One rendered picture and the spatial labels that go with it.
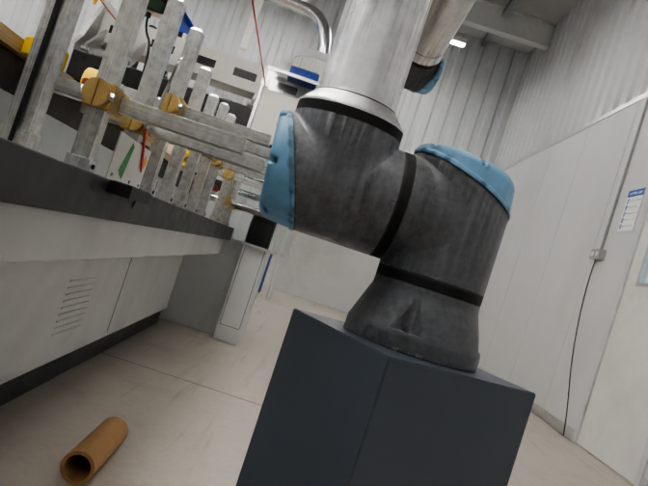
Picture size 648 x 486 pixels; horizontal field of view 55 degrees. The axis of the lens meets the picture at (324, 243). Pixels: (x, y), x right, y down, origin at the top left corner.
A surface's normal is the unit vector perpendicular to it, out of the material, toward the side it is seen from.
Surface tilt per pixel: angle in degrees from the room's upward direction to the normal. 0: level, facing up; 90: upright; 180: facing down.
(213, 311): 90
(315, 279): 90
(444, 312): 70
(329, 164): 89
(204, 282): 90
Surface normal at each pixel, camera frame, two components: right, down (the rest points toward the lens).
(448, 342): 0.43, -0.24
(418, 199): 0.14, -0.10
